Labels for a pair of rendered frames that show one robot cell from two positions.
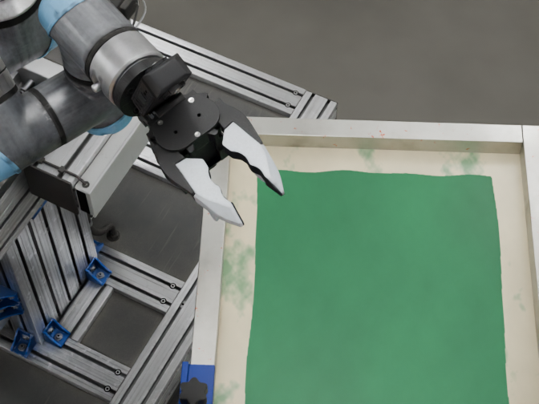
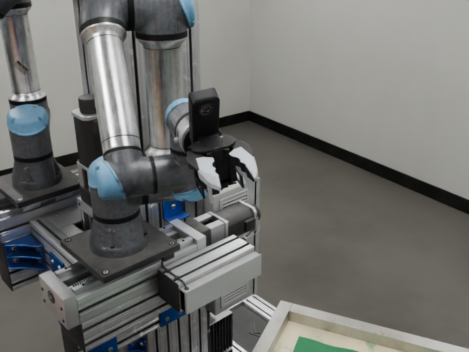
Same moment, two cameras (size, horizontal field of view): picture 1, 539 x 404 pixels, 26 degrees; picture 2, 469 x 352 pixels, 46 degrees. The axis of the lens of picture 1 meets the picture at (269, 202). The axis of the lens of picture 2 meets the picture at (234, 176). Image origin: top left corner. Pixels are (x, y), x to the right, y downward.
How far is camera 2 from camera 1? 0.68 m
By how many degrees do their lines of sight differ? 36
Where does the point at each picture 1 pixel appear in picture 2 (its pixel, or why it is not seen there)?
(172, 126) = (204, 144)
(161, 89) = (197, 99)
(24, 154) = (128, 181)
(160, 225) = not seen: outside the picture
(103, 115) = (183, 180)
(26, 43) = not seen: hidden behind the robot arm
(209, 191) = (208, 169)
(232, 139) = (236, 152)
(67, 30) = (174, 112)
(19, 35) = not seen: hidden behind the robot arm
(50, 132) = (149, 174)
